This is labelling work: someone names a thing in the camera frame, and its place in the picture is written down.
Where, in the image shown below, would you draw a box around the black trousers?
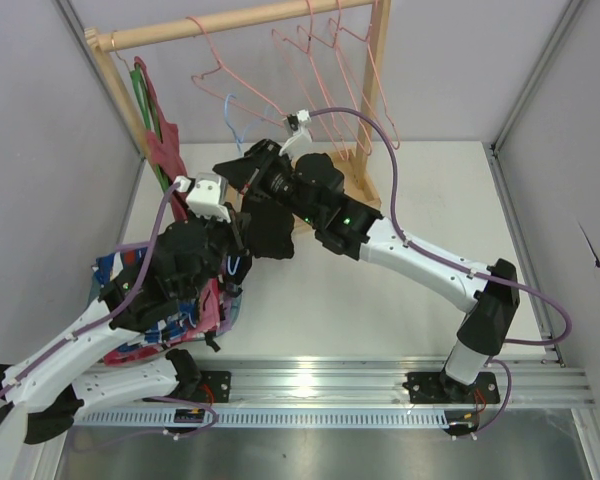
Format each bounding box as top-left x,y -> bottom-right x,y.
212,156 -> 295,260

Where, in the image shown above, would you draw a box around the blue wire hanger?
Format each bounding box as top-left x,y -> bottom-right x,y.
223,93 -> 281,279

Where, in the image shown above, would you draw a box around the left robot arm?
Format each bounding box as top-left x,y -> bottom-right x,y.
0,212 -> 251,445

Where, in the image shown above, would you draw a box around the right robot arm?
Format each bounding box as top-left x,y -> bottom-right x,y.
215,139 -> 520,403

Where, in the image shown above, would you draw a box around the green hanger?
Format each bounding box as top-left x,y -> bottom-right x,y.
130,56 -> 171,191

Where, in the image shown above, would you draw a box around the blue plastic laundry basket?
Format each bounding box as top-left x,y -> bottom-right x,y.
118,275 -> 242,354

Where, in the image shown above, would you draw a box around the wooden clothes rack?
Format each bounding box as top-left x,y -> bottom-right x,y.
84,1 -> 381,207

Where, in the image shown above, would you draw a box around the maroon tank top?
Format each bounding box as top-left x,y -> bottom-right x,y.
133,55 -> 191,221

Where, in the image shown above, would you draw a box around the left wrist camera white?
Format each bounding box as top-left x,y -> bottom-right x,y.
175,173 -> 231,223

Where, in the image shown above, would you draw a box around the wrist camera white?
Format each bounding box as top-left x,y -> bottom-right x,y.
175,173 -> 231,223
279,109 -> 312,159

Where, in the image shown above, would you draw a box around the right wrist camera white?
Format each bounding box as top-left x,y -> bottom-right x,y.
279,109 -> 312,159

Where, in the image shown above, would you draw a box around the pink wire hanger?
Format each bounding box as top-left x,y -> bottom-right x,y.
329,1 -> 401,150
186,15 -> 289,126
271,0 -> 350,162
314,6 -> 372,154

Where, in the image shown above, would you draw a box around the slotted cable duct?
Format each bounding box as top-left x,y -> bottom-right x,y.
76,406 -> 449,429

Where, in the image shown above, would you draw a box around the aluminium mounting rail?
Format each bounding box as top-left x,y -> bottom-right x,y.
54,355 -> 600,409

